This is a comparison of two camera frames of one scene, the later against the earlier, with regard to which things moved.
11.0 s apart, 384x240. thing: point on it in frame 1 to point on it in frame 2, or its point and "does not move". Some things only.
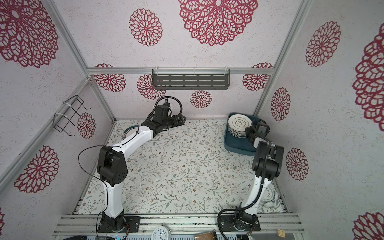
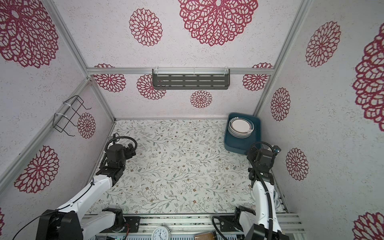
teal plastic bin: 239,145 does not move
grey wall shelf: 191,79 does not move
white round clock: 161,232 does not move
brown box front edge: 205,236 does not move
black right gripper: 249,129 to 254,154
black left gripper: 176,121 to 129,153
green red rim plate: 129,131 to 240,127
